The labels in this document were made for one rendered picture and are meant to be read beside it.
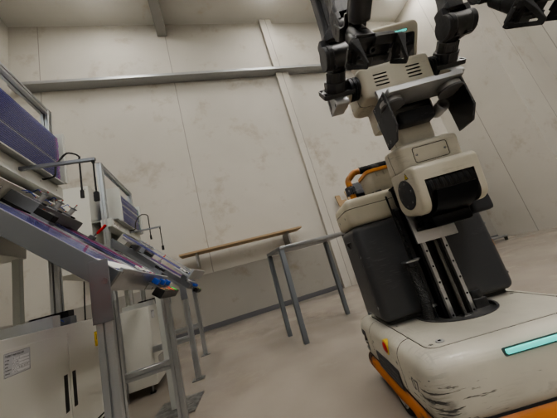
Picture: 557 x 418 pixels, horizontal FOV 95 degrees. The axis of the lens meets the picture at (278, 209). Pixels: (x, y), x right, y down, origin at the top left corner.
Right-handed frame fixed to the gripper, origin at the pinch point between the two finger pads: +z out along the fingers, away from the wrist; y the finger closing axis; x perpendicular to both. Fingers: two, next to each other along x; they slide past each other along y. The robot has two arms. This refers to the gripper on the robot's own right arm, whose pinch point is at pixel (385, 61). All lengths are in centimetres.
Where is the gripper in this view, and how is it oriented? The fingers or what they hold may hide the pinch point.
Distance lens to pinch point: 73.7
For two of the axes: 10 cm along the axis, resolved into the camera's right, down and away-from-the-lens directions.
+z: 2.0, 7.6, -6.2
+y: 9.8, -1.9, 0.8
